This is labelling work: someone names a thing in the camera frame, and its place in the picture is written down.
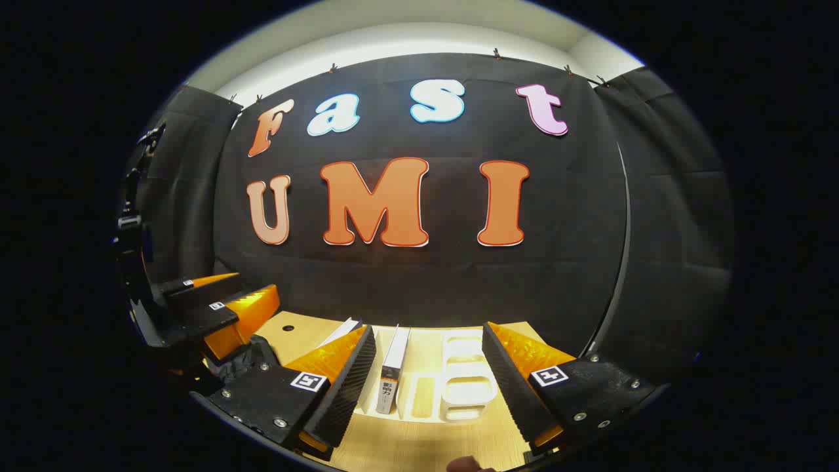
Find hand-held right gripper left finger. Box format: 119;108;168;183
190;324;378;460

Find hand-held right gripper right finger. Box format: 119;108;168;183
482;320;658;458

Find white plastic bookshelf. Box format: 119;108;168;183
354;318;500;424

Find portrait cover book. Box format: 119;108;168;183
375;324;411;415

